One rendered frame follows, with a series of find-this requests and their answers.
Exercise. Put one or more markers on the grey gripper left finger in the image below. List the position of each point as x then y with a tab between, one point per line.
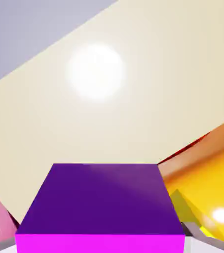
3	247

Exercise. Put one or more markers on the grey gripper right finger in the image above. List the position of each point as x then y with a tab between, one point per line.
196	245

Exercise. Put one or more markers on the small magenta cube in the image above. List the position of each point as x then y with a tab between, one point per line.
100	201

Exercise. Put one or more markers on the large orange box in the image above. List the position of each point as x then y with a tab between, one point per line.
212	168

